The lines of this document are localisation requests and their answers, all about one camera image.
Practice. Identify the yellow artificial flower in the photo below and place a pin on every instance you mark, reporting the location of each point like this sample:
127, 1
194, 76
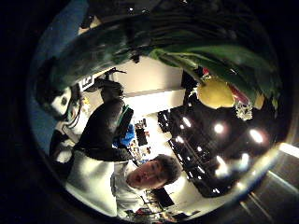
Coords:
215, 93

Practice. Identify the red artificial flower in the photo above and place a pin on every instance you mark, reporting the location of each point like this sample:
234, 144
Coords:
239, 95

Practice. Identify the white small artificial flower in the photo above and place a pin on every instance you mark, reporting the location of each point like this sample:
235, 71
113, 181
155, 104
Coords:
244, 111

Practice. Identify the white marker cube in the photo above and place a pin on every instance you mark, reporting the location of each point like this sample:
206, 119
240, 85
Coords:
86, 82

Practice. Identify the blue bag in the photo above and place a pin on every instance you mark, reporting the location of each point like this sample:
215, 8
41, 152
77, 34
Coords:
127, 137

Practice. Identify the cluttered shelf of items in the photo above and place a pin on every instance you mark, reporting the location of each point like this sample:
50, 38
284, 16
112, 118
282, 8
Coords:
141, 137

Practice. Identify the the person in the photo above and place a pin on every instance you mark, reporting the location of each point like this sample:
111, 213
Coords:
124, 183

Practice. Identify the black monitor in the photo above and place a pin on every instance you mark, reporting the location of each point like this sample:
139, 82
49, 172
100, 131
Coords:
163, 196

